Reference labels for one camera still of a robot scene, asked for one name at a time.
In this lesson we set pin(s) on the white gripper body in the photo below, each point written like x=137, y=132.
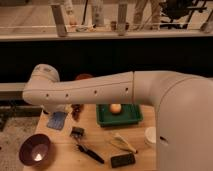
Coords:
x=57, y=108

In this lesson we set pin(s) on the blue sponge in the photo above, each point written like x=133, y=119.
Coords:
x=57, y=120

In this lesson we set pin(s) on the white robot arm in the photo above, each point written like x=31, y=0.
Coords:
x=183, y=105

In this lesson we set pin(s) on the small black clip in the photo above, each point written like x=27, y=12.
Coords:
x=77, y=132

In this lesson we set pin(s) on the purple bowl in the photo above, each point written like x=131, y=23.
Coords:
x=34, y=150

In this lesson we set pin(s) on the orange bowl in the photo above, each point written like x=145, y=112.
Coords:
x=83, y=76

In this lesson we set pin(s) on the black brush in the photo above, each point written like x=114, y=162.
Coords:
x=90, y=153

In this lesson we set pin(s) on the egg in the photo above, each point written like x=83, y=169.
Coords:
x=115, y=108

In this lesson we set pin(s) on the green plastic tray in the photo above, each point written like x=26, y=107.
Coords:
x=130, y=114

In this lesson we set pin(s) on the black rectangular block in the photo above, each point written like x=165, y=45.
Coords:
x=122, y=160

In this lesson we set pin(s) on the white cup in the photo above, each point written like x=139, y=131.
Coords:
x=150, y=136

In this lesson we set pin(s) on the black office chair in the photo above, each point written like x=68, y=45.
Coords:
x=175, y=9

